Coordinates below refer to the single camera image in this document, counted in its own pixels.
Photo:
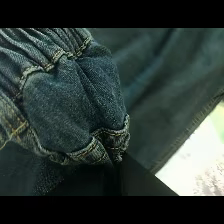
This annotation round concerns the blue jeans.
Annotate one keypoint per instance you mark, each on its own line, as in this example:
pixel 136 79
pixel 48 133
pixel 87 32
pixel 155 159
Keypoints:
pixel 70 100

